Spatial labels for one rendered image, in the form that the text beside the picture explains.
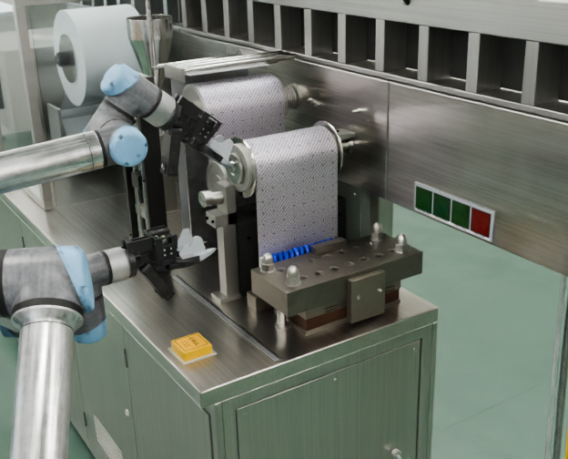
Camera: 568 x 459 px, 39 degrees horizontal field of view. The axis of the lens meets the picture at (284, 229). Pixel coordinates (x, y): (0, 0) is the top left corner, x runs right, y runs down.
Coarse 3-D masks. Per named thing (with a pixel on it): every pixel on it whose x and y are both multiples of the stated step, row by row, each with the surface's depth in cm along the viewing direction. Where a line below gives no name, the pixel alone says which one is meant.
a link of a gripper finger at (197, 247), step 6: (192, 240) 179; (198, 240) 180; (192, 246) 179; (198, 246) 180; (204, 246) 181; (180, 252) 178; (186, 252) 179; (192, 252) 180; (198, 252) 180; (204, 252) 181; (210, 252) 182; (186, 258) 179; (204, 258) 181
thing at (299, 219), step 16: (304, 192) 195; (320, 192) 198; (336, 192) 201; (272, 208) 192; (288, 208) 194; (304, 208) 197; (320, 208) 200; (336, 208) 202; (272, 224) 193; (288, 224) 196; (304, 224) 198; (320, 224) 201; (336, 224) 204; (272, 240) 195; (288, 240) 197; (304, 240) 200
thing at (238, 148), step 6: (234, 144) 189; (336, 144) 198; (234, 150) 189; (240, 150) 186; (240, 156) 187; (246, 156) 186; (246, 162) 185; (246, 168) 186; (246, 174) 186; (246, 180) 187; (240, 186) 190; (246, 186) 188
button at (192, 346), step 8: (192, 336) 181; (200, 336) 181; (176, 344) 178; (184, 344) 178; (192, 344) 177; (200, 344) 177; (208, 344) 177; (176, 352) 178; (184, 352) 174; (192, 352) 175; (200, 352) 176; (208, 352) 178; (184, 360) 175
